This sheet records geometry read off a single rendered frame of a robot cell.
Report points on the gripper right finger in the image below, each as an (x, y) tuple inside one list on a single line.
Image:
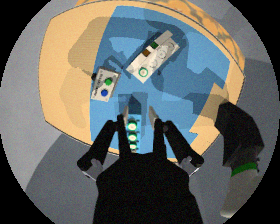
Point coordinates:
[(188, 159)]

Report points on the blue rectangular tube holder block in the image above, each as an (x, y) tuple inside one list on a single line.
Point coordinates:
[(134, 112)]

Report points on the blue flat mat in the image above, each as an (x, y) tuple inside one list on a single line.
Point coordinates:
[(177, 90)]

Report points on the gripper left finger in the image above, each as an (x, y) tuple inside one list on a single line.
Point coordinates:
[(91, 162)]

